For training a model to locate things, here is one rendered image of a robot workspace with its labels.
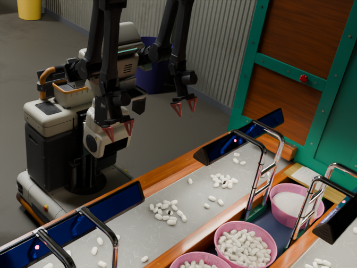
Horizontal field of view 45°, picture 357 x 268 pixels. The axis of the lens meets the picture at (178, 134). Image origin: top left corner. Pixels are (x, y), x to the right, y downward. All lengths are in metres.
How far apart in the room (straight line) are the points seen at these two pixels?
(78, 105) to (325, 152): 1.41
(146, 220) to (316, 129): 1.02
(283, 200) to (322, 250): 0.34
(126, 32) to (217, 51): 2.34
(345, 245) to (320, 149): 0.55
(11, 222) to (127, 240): 1.32
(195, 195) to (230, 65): 2.41
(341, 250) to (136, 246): 0.90
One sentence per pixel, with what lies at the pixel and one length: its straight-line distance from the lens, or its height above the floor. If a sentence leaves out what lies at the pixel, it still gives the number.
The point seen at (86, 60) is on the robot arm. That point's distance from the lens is 1.95.
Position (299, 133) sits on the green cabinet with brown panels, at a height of 0.93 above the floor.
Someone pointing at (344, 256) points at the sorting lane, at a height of 0.74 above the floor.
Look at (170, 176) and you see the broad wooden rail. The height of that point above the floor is 0.76.
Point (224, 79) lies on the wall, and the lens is 4.39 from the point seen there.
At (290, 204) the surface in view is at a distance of 2.22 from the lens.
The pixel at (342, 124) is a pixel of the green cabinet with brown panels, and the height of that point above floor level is 1.09.
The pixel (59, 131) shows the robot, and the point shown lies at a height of 0.72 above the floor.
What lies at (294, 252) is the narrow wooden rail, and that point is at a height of 0.77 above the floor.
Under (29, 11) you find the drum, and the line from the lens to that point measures 6.52.
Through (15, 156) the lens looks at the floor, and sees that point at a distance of 3.58.
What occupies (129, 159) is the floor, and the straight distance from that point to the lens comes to 3.54.
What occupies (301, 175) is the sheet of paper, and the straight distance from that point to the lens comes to 2.36.
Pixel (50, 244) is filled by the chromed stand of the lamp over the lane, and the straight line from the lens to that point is 1.29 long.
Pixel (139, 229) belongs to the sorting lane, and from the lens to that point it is 1.87.
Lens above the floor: 2.05
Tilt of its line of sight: 31 degrees down
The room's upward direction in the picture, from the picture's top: 9 degrees clockwise
